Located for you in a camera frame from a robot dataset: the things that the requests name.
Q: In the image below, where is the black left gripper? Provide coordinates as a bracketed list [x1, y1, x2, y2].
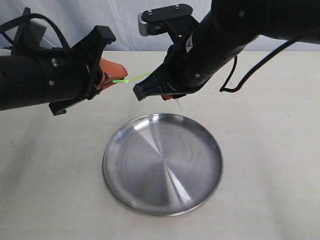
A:
[42, 25, 128, 116]

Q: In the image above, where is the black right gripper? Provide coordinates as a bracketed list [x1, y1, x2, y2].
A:
[133, 33, 220, 101]

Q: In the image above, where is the thin green plastic stick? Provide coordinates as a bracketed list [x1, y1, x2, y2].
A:
[112, 72, 151, 84]

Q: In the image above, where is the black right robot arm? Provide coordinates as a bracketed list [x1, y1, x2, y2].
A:
[133, 0, 320, 101]

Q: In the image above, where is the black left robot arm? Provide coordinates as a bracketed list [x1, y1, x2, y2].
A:
[0, 23, 128, 116]

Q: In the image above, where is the round stainless steel plate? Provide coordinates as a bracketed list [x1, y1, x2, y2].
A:
[101, 113, 224, 217]

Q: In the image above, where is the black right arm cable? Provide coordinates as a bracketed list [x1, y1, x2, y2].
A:
[219, 36, 301, 93]

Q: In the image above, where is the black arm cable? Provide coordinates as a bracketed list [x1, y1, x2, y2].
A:
[0, 6, 72, 55]
[219, 36, 301, 93]

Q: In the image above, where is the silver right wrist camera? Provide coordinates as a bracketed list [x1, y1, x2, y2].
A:
[137, 3, 199, 44]

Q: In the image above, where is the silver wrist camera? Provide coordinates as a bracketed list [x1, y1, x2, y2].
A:
[13, 20, 47, 48]
[137, 3, 199, 44]

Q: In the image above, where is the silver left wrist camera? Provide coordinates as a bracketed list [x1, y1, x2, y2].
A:
[13, 20, 47, 48]

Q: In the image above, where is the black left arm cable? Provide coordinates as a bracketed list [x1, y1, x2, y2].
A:
[0, 6, 72, 55]

